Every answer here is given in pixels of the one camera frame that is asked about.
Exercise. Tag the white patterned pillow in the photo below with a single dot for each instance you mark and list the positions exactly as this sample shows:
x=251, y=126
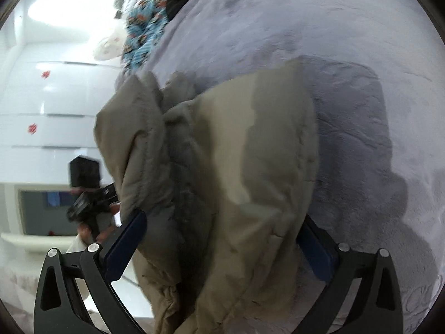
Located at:
x=110, y=47

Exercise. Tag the lilac plush bed blanket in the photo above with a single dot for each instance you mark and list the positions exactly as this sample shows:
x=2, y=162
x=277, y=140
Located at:
x=376, y=68

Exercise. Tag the blue monkey print pajamas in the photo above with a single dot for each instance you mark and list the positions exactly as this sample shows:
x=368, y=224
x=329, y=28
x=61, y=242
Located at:
x=145, y=25

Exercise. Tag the white wardrobe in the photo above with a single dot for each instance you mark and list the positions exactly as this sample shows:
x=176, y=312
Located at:
x=52, y=86

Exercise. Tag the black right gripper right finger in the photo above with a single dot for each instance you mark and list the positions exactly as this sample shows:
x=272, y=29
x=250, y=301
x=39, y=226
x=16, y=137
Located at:
x=377, y=305

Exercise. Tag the beige quilted puffer jacket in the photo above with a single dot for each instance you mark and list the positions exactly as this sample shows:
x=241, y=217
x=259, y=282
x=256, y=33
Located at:
x=225, y=178

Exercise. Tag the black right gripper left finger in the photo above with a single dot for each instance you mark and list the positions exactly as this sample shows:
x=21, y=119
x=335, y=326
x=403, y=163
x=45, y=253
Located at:
x=59, y=307

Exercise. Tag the person's left hand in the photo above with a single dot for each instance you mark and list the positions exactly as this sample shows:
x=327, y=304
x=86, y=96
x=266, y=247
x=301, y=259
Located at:
x=106, y=225

